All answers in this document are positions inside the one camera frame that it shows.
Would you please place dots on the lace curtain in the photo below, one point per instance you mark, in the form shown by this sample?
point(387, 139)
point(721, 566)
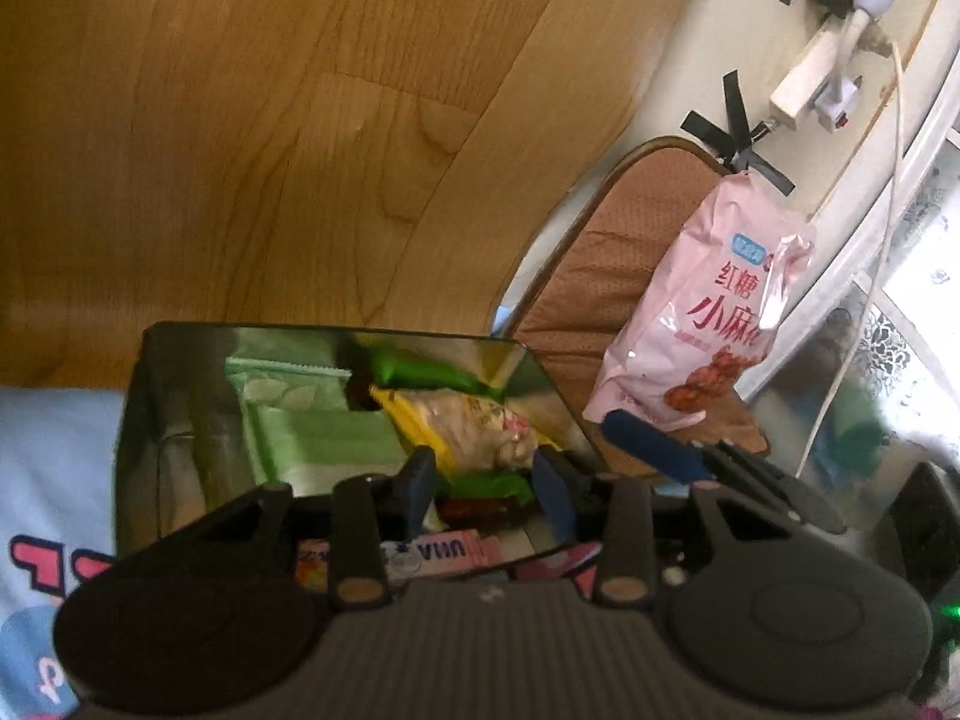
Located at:
point(915, 300)

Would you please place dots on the dark green snack packet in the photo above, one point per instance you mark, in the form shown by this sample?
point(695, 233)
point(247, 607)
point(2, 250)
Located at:
point(420, 371)

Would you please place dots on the red orange candy wrapper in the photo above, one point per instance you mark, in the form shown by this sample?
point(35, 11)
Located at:
point(311, 562)

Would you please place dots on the pink snack bag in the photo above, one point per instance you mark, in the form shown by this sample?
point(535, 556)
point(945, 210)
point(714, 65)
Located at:
point(697, 315)

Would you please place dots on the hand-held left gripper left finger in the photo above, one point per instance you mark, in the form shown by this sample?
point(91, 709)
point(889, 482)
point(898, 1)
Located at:
point(414, 491)

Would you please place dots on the white switch plug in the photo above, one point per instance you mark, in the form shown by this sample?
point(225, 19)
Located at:
point(840, 101)

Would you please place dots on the pink flat packet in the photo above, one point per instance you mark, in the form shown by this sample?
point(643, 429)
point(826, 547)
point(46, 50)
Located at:
point(559, 562)

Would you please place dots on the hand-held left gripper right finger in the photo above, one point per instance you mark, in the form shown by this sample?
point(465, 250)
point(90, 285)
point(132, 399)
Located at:
point(553, 499)

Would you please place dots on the printed blanket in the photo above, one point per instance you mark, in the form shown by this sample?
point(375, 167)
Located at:
point(52, 480)

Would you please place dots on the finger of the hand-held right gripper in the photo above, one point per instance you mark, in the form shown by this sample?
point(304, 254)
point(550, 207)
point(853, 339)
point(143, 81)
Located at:
point(652, 442)

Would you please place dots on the brown seat cushion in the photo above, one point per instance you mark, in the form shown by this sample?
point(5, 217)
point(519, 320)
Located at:
point(600, 262)

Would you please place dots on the pink white small box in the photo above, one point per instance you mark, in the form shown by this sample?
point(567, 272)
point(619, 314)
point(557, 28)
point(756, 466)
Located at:
point(450, 551)

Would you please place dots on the white power strip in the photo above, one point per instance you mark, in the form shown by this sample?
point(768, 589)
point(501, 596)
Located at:
point(806, 75)

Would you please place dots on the light green snack packet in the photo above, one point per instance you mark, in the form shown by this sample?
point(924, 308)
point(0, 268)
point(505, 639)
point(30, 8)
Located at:
point(315, 427)

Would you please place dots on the yellow beige snack packet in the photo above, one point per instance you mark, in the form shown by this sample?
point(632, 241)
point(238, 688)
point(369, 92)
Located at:
point(472, 427)

